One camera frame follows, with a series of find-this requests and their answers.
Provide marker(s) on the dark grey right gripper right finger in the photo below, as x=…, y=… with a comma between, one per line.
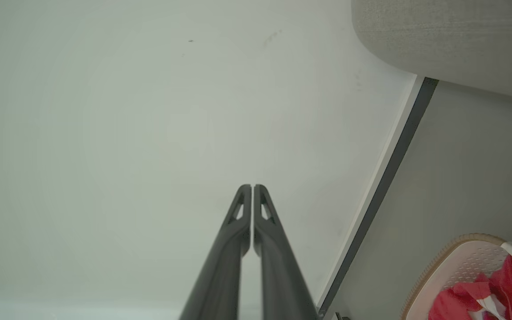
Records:
x=274, y=253

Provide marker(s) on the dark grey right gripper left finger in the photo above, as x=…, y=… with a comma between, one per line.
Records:
x=227, y=249

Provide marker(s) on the white lattice basket brown rim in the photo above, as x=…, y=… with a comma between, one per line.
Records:
x=465, y=262

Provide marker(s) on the dark baseboard strip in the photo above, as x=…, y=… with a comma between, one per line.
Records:
x=389, y=178

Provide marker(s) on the grey fabric sofa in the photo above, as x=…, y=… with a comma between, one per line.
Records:
x=460, y=35

